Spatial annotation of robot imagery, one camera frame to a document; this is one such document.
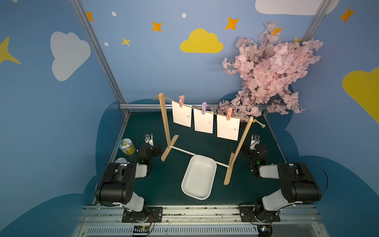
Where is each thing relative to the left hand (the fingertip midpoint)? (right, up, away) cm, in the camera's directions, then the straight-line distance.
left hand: (153, 141), depth 94 cm
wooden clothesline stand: (+11, -2, +4) cm, 12 cm away
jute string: (+39, +20, +3) cm, 44 cm away
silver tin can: (-18, -11, -7) cm, 22 cm away
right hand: (+65, 0, 0) cm, 65 cm away
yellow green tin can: (-16, -2, -3) cm, 16 cm away
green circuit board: (0, -42, -22) cm, 47 cm away
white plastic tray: (+30, -21, -7) cm, 37 cm away
